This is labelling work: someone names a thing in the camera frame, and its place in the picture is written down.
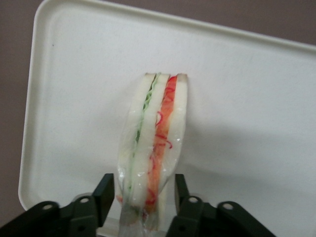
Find cream rectangular tray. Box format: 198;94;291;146
17;0;316;237

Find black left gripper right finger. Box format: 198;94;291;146
167;173;278;237

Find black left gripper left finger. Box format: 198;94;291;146
0;173;116;237

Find triangular sandwich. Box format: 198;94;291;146
115;72;190;237

